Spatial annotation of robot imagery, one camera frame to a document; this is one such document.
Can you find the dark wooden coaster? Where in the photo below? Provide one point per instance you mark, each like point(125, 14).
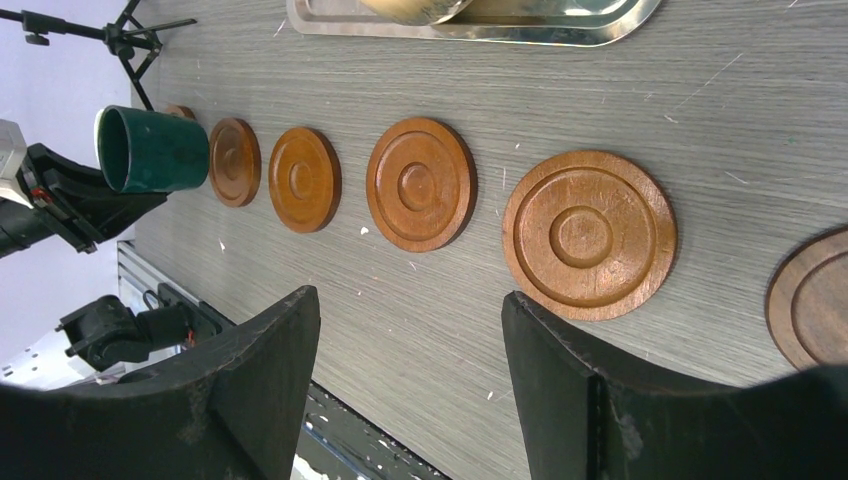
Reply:
point(805, 305)

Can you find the beige mug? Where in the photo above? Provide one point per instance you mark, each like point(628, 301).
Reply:
point(417, 12)

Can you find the white blue mug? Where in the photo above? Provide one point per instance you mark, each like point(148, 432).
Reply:
point(96, 136)

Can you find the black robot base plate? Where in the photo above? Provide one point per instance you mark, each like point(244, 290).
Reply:
point(336, 442)

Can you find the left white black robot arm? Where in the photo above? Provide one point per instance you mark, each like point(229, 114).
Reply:
point(106, 332)

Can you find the orange brown coaster front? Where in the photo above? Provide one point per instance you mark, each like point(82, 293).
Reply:
point(589, 235)

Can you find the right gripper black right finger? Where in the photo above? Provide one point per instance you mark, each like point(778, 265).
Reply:
point(590, 410)

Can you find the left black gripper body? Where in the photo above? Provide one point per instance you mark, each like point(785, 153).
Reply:
point(20, 228)

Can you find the dark green mug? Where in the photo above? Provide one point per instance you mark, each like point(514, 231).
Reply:
point(151, 152)

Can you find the metal tray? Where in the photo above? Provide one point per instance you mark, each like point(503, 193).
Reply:
point(582, 24)

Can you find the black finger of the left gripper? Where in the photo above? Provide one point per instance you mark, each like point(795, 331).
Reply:
point(75, 203)

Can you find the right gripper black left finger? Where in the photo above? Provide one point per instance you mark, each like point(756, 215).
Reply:
point(230, 408)

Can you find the orange brown coaster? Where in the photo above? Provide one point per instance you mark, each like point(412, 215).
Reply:
point(180, 111)
point(589, 235)

